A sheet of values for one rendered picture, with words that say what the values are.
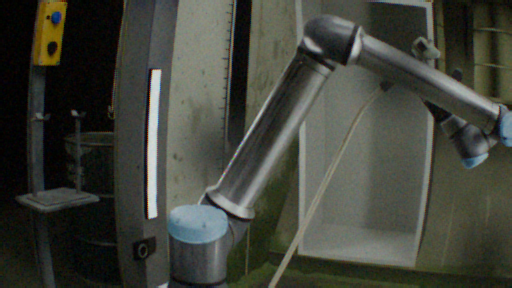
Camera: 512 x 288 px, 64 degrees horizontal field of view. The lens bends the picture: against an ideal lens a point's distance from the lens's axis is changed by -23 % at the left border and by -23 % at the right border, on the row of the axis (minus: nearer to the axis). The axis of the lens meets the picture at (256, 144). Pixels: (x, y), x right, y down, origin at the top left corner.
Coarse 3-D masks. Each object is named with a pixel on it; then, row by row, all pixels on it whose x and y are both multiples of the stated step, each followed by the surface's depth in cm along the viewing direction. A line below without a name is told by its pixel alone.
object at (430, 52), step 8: (416, 40) 118; (424, 40) 117; (432, 40) 120; (416, 48) 119; (424, 48) 117; (432, 48) 124; (424, 56) 119; (432, 56) 134; (384, 80) 135; (384, 88) 135
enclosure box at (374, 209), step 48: (336, 0) 226; (384, 0) 183; (336, 96) 241; (384, 96) 230; (336, 144) 248; (384, 144) 237; (432, 144) 195; (336, 192) 255; (384, 192) 244; (336, 240) 244; (384, 240) 239
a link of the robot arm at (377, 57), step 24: (312, 24) 120; (336, 24) 115; (312, 48) 122; (336, 48) 114; (360, 48) 114; (384, 48) 114; (384, 72) 115; (408, 72) 112; (432, 72) 112; (432, 96) 113; (456, 96) 110; (480, 96) 111; (480, 120) 110; (504, 120) 107
